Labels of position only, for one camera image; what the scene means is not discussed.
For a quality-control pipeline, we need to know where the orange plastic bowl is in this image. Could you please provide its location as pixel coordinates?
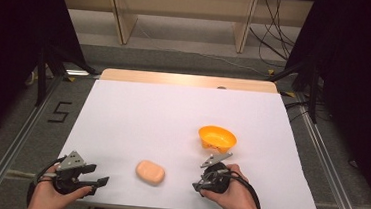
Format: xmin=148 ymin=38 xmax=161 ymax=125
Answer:
xmin=196 ymin=124 xmax=239 ymax=156

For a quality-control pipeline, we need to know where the light wooden table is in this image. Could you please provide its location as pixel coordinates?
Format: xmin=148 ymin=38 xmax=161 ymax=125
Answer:
xmin=74 ymin=66 xmax=323 ymax=209

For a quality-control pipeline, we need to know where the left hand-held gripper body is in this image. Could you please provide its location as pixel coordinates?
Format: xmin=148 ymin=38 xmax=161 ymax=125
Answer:
xmin=51 ymin=148 xmax=99 ymax=198

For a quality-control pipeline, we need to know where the black curtain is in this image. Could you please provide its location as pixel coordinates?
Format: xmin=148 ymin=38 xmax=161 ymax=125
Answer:
xmin=0 ymin=0 xmax=93 ymax=165
xmin=274 ymin=0 xmax=371 ymax=209

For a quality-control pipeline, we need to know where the person's right hand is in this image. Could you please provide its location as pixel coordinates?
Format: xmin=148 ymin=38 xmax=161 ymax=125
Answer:
xmin=198 ymin=161 xmax=261 ymax=209

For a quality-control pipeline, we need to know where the person's left hand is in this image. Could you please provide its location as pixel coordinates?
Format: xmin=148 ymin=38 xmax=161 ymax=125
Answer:
xmin=26 ymin=161 xmax=95 ymax=209

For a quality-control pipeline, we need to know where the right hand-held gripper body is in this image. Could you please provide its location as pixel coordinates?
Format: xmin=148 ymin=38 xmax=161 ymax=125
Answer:
xmin=192 ymin=148 xmax=238 ymax=197

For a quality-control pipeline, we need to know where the light wooden furniture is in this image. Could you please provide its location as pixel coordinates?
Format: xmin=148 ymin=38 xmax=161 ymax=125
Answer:
xmin=53 ymin=0 xmax=315 ymax=60

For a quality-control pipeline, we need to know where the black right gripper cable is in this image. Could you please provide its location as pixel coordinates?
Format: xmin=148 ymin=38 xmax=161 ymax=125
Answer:
xmin=211 ymin=168 xmax=265 ymax=209

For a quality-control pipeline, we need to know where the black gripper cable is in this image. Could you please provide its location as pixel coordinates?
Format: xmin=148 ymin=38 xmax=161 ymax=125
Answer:
xmin=211 ymin=168 xmax=265 ymax=209
xmin=25 ymin=152 xmax=67 ymax=209

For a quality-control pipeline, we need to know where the white table sheet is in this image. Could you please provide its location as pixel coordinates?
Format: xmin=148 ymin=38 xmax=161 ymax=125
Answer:
xmin=53 ymin=76 xmax=332 ymax=209

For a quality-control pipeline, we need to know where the black metal stand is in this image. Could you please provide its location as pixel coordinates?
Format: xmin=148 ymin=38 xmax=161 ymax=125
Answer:
xmin=265 ymin=52 xmax=326 ymax=125
xmin=31 ymin=41 xmax=103 ymax=113

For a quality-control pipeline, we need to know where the aluminium floor rail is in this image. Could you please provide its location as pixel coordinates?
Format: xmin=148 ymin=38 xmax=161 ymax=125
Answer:
xmin=286 ymin=92 xmax=371 ymax=209
xmin=0 ymin=69 xmax=65 ymax=209

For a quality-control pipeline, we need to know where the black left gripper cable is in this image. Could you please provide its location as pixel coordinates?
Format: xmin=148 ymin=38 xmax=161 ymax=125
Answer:
xmin=25 ymin=152 xmax=67 ymax=209

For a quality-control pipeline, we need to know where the bundle of black floor cables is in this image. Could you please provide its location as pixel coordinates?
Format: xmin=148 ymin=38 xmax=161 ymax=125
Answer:
xmin=246 ymin=0 xmax=300 ymax=70

